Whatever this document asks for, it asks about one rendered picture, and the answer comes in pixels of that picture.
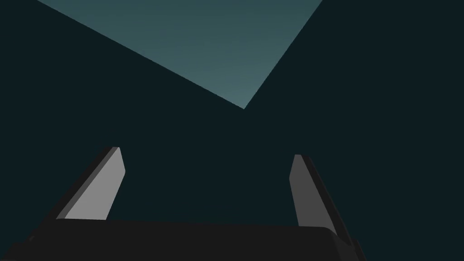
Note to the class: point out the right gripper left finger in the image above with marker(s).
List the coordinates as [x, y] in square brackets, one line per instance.
[97, 194]

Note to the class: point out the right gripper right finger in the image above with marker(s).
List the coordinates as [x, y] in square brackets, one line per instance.
[309, 199]

